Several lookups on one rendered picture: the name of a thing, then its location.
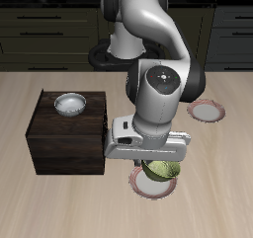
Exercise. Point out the white bowl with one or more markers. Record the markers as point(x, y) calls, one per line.
point(69, 104)

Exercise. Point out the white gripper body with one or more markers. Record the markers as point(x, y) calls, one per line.
point(148, 152)

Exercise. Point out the dark wooden cabinet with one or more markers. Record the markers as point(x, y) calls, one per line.
point(66, 140)

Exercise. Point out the white plate with red rim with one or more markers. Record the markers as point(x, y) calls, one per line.
point(206, 111)
point(154, 187)

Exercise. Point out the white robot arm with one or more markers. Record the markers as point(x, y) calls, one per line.
point(154, 24)

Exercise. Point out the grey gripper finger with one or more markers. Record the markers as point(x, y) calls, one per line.
point(137, 163)

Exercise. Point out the dark olive kitchen cupboard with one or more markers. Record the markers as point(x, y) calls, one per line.
point(49, 38)

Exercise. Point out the green bowl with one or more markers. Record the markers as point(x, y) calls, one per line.
point(161, 171)

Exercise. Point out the flat black base plate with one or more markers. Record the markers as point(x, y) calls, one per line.
point(95, 56)

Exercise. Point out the dark grey kitchen cupboard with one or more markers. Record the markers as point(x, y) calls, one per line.
point(230, 38)

